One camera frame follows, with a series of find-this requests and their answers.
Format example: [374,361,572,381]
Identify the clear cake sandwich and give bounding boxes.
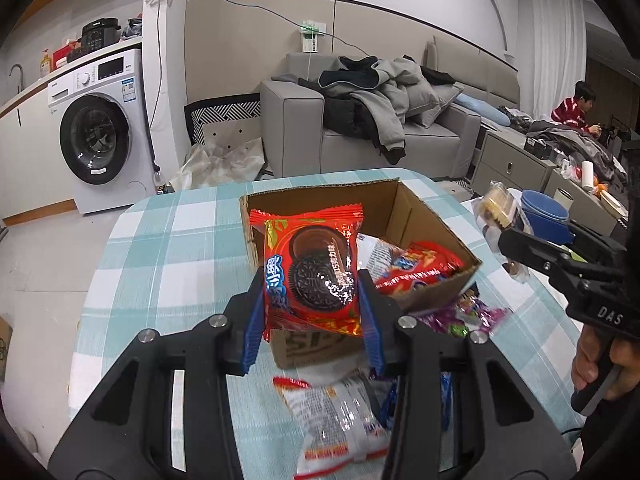
[472,181,533,283]

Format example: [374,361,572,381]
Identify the red Oreo cookie packet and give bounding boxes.
[250,204,363,339]

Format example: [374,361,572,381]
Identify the right hand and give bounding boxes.
[570,324,640,402]

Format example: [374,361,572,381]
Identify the blue stacked bowls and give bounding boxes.
[521,190,575,246]

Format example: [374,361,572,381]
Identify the white paper roll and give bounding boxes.
[580,160,598,191]

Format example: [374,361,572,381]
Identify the blue Oreo cookie packet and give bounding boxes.
[369,368,454,432]

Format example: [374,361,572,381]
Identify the purple candy bag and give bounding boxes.
[414,285,512,338]

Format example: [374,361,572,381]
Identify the grey drawer cabinet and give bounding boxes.
[471,127,623,235]

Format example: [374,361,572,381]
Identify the red white snack bag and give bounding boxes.
[272,372,390,479]

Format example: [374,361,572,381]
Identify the red snack packet in box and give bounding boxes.
[374,242,464,296]

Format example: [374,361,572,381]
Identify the person in red sweater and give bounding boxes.
[550,80,602,139]

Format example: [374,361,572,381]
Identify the teal white checked tablecloth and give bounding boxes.
[67,167,586,480]

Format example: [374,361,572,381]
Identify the brown SF cardboard box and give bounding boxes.
[240,179,482,370]

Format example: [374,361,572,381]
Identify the grey jacket pile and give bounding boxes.
[296,55,462,165]

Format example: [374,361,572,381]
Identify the crumpled white plastic sheet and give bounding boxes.
[169,138,266,192]

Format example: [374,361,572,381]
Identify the grey fabric sofa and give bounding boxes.
[260,35,521,179]

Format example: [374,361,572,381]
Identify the black patterned chair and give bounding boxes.
[184,92,260,148]

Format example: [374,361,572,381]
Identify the white front-load washing machine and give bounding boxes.
[47,47,155,214]

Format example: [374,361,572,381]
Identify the black rice cooker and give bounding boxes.
[80,18,120,52]

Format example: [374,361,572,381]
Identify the wall power socket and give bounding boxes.
[299,20,326,53]

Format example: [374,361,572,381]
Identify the blue cable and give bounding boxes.
[121,0,371,172]

